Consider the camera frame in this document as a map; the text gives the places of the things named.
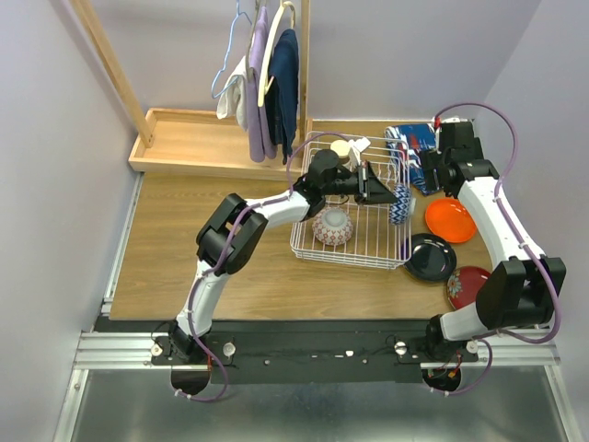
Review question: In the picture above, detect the blue patterned bowl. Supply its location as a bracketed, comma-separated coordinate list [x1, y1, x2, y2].
[388, 184, 413, 225]

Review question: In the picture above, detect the red white patterned bowl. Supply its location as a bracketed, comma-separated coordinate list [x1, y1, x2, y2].
[312, 207, 353, 247]

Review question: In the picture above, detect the white wire dish rack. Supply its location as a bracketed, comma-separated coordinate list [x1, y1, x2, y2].
[290, 136, 416, 270]

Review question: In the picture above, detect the white metal cup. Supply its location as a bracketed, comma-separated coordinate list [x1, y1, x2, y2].
[329, 139, 351, 165]

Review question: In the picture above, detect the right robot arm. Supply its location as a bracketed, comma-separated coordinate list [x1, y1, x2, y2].
[420, 119, 566, 361]

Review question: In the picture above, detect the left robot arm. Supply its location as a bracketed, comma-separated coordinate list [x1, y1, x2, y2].
[168, 149, 398, 364]

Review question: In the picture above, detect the wooden clothes rack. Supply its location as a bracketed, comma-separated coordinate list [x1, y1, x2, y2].
[70, 1, 286, 180]

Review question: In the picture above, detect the orange plate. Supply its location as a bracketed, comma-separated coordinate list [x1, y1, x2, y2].
[424, 198, 477, 244]

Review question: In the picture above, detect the blue patterned folded cloth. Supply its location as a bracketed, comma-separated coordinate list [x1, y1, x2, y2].
[385, 123, 440, 196]

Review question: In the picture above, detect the purple hanging garment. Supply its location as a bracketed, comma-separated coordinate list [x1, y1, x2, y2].
[247, 5, 278, 164]

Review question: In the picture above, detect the red floral plate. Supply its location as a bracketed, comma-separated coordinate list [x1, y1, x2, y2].
[446, 266, 491, 310]

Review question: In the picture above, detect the navy hanging garment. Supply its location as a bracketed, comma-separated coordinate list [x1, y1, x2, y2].
[265, 29, 299, 165]

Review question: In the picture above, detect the cream wooden hanger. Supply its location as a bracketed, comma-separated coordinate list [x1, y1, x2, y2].
[257, 0, 296, 108]

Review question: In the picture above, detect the white hanging garment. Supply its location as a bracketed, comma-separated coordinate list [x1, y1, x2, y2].
[216, 56, 248, 132]

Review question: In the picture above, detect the grey hanger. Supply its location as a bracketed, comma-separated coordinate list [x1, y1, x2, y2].
[245, 0, 267, 81]

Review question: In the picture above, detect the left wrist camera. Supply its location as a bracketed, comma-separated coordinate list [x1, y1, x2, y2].
[348, 137, 371, 170]

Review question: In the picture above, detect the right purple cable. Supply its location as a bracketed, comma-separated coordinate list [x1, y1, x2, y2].
[425, 101, 563, 398]

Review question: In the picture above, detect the purple cable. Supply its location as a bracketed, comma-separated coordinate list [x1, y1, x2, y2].
[425, 101, 563, 398]
[172, 130, 355, 402]

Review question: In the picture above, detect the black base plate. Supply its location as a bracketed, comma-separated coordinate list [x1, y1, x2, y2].
[152, 320, 478, 385]

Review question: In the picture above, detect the light blue wire hanger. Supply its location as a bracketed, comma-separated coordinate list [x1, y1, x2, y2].
[211, 0, 253, 99]

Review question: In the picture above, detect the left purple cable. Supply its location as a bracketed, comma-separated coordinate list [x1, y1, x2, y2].
[172, 130, 355, 402]

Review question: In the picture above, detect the aluminium rail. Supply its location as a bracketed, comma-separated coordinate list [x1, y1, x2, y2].
[73, 332, 560, 370]

